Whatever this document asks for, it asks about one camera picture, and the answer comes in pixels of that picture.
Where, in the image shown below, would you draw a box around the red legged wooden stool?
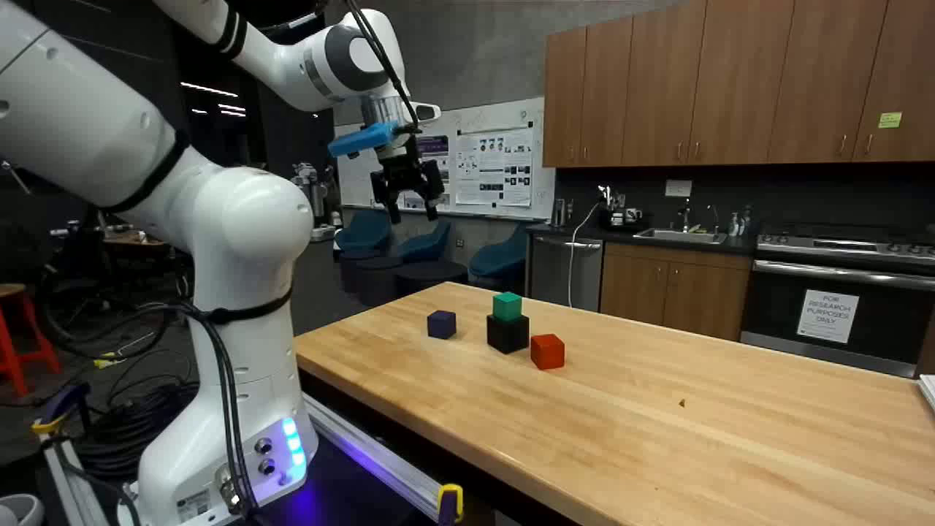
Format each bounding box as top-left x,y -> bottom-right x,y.
0,281 -> 64,402

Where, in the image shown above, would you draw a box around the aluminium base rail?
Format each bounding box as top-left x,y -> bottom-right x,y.
301,392 -> 462,526

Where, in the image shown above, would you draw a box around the brown wooden wall cabinets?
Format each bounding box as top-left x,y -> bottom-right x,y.
539,0 -> 935,170

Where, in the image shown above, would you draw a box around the green cube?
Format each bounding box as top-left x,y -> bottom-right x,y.
490,290 -> 526,323

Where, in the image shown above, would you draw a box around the steel kitchen sink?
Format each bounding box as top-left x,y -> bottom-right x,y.
631,224 -> 731,249

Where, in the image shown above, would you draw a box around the brown wooden base cabinets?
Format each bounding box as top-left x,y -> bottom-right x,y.
599,240 -> 753,342

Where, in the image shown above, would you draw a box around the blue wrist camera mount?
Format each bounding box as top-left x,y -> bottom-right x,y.
327,120 -> 403,161

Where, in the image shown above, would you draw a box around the navy blue cube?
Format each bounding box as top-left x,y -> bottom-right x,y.
424,306 -> 459,342

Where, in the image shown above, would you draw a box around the black cube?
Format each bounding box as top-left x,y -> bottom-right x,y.
485,312 -> 532,357

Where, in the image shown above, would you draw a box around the white bucket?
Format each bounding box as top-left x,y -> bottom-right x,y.
0,490 -> 45,526

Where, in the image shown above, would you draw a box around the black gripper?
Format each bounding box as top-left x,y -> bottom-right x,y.
368,144 -> 447,227

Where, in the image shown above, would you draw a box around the stainless steel dishwasher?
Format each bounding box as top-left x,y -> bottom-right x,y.
529,231 -> 606,312

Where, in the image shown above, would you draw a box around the white paper sign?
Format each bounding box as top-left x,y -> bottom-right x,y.
793,287 -> 862,347

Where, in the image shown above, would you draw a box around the stainless steel oven range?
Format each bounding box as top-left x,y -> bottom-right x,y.
739,231 -> 935,380

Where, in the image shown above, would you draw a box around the white poster board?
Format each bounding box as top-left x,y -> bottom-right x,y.
333,94 -> 558,224

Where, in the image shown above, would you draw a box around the red cube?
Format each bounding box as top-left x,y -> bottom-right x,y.
529,329 -> 566,373

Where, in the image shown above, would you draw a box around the coiled black floor cable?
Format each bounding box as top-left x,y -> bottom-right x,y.
76,376 -> 197,481

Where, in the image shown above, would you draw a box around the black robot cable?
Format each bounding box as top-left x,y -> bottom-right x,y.
178,301 -> 262,513

